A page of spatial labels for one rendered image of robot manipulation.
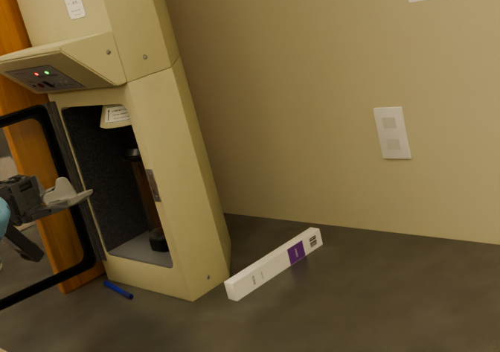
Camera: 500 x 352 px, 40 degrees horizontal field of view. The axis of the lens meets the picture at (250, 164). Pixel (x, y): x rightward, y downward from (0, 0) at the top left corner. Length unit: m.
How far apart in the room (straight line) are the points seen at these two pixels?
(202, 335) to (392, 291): 0.36
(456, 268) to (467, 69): 0.37
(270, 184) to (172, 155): 0.46
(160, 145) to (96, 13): 0.28
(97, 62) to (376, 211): 0.71
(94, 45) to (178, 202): 0.35
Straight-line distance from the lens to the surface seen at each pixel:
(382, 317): 1.25
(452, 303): 1.26
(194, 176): 1.44
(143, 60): 1.37
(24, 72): 1.48
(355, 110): 1.54
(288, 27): 1.60
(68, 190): 1.38
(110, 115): 1.47
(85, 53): 1.30
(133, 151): 1.51
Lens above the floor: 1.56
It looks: 15 degrees down
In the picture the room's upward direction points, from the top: 14 degrees counter-clockwise
